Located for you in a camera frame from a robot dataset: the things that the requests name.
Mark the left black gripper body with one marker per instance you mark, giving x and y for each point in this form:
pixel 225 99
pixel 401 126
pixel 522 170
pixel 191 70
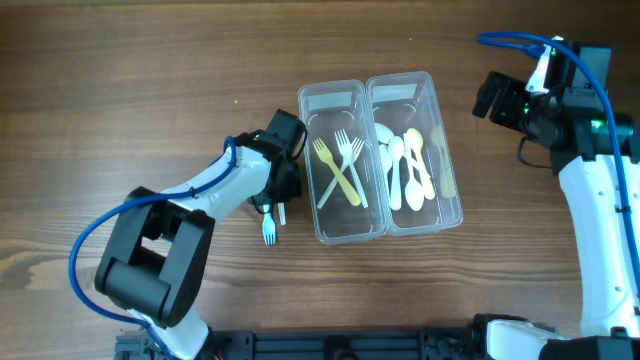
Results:
pixel 282 188

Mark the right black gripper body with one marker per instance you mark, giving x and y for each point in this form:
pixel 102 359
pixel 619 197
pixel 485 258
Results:
pixel 503 103

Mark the light blue plastic fork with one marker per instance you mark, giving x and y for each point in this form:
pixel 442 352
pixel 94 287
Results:
pixel 268 226

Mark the yellow plastic fork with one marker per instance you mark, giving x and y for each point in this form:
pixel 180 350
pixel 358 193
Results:
pixel 325 156

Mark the white fork angled top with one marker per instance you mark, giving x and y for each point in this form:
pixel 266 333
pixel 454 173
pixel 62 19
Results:
pixel 350 151

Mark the yellow plastic spoon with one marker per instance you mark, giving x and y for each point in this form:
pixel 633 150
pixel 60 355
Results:
pixel 416 142

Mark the white spoon horizontal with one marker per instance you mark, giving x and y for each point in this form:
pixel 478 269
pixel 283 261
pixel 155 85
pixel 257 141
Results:
pixel 383 133

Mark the white spoon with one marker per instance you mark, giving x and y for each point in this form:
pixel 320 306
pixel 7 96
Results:
pixel 413 190
pixel 396 149
pixel 387 162

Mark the white spoon bottom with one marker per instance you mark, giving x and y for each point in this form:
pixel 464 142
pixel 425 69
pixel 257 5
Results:
pixel 413 190

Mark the white spoon top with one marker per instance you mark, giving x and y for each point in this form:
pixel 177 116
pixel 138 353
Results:
pixel 387 162

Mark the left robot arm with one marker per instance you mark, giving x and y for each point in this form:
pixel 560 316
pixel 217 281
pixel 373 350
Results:
pixel 154 261

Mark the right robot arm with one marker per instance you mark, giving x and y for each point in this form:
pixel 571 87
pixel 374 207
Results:
pixel 594 152

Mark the left clear plastic container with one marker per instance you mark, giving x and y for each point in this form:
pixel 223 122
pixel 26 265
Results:
pixel 326 108

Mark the clear plastic container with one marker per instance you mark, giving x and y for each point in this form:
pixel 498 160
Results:
pixel 408 100
pixel 326 108

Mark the right clear plastic container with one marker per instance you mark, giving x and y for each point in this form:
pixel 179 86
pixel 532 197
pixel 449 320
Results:
pixel 408 100

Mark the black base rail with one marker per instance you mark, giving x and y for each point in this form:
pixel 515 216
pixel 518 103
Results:
pixel 426 344

